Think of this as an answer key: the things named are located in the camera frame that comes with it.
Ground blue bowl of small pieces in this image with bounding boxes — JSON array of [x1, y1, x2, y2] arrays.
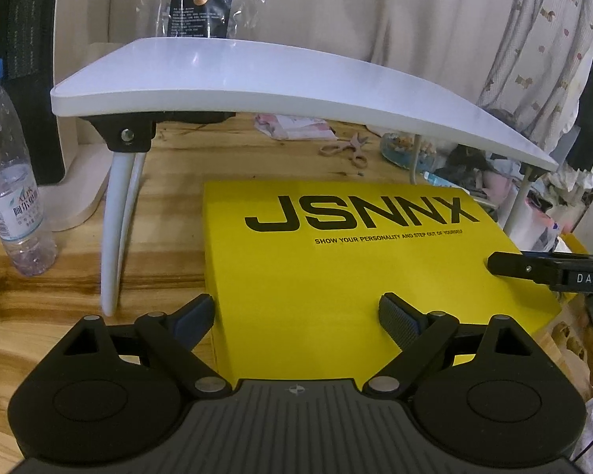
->
[[379, 133, 450, 171]]

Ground pile of mixed clutter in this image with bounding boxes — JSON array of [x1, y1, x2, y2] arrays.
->
[[422, 142, 566, 254]]

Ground yellow cardboard box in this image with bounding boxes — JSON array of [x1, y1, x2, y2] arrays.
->
[[201, 180, 564, 390]]

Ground wooden desktop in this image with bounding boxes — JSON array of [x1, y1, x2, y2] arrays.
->
[[0, 113, 591, 408]]

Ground white folding lap table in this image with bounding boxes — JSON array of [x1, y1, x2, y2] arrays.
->
[[50, 37, 560, 318]]

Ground clear plastic bag black label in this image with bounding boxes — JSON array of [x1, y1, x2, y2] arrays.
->
[[137, 0, 278, 41]]

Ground black woven strap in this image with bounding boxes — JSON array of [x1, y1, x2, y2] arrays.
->
[[0, 0, 64, 187]]

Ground beige cloth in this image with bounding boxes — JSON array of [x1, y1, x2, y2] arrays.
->
[[106, 0, 529, 105]]

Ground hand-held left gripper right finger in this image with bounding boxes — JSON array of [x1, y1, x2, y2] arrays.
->
[[365, 292, 529, 399]]

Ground pink white packet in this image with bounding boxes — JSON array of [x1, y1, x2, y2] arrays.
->
[[254, 113, 340, 142]]

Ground clear plastic water bottle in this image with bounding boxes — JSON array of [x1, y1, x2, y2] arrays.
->
[[0, 58, 58, 278]]

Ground tan scissors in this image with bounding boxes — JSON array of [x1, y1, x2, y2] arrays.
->
[[318, 133, 372, 169]]

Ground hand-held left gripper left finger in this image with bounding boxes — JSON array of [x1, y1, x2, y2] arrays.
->
[[64, 293, 230, 399]]

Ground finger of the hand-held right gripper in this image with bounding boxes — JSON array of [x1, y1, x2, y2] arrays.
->
[[486, 251, 558, 288]]

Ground floral print cloth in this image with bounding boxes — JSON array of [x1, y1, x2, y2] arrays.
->
[[475, 0, 593, 160]]

